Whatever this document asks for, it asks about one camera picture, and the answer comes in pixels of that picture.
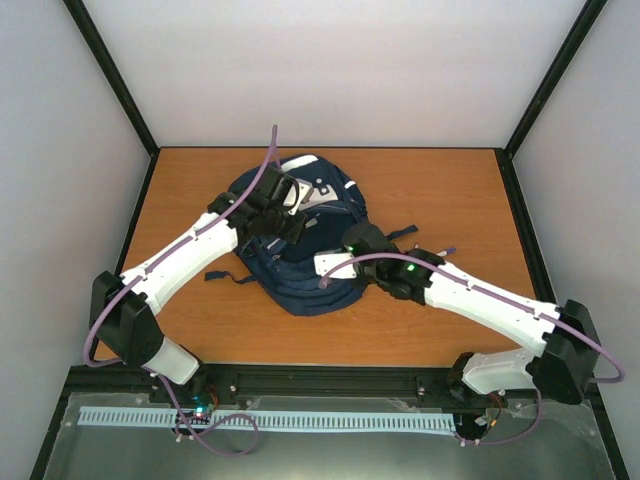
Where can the purple capped white marker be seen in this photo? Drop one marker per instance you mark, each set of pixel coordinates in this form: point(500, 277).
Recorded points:
point(447, 251)

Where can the black right frame post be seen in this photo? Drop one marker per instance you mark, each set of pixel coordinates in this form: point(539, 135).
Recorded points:
point(577, 34)

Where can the light blue slotted cable duct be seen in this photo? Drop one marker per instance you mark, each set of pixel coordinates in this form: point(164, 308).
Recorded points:
point(272, 421)

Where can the navy blue student backpack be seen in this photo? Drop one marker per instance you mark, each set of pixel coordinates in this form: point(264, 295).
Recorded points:
point(286, 271)

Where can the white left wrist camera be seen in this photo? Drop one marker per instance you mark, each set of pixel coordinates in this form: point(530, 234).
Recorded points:
point(299, 193)

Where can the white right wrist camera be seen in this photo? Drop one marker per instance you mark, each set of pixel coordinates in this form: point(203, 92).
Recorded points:
point(326, 264)

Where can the black frame post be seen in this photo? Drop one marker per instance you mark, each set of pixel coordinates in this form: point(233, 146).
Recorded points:
point(99, 50)
point(577, 34)

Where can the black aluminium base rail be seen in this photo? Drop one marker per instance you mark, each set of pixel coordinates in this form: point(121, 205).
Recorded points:
point(230, 384)

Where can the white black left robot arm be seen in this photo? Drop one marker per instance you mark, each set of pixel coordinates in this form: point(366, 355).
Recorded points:
point(125, 306)

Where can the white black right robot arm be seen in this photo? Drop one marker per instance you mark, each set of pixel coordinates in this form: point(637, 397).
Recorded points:
point(556, 353)

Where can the black left frame post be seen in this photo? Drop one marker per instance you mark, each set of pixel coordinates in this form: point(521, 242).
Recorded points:
point(99, 50)

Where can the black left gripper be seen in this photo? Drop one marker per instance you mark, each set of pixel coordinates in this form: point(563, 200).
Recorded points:
point(294, 234)

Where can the metal front base plate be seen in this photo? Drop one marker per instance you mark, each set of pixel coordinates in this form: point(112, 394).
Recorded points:
point(531, 440)

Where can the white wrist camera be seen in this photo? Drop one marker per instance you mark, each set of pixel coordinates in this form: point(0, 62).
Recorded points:
point(299, 193)
point(326, 264)

